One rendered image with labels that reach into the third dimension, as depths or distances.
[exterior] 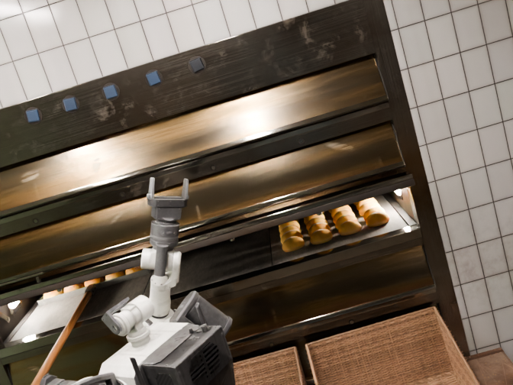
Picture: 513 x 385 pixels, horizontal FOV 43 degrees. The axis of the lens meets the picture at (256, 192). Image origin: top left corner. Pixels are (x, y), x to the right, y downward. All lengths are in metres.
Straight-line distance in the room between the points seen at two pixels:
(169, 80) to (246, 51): 0.31
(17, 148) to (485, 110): 1.79
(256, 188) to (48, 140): 0.82
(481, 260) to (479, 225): 0.15
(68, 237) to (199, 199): 0.55
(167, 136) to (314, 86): 0.59
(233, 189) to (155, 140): 0.36
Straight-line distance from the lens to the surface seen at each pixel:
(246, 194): 2.51
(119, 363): 1.74
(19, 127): 2.61
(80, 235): 2.65
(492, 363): 2.83
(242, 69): 2.44
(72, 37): 2.53
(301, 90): 2.47
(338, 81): 2.48
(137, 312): 1.76
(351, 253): 2.61
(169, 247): 1.99
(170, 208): 1.98
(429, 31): 2.53
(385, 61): 2.50
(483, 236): 2.72
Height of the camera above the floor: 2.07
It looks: 13 degrees down
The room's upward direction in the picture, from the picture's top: 17 degrees counter-clockwise
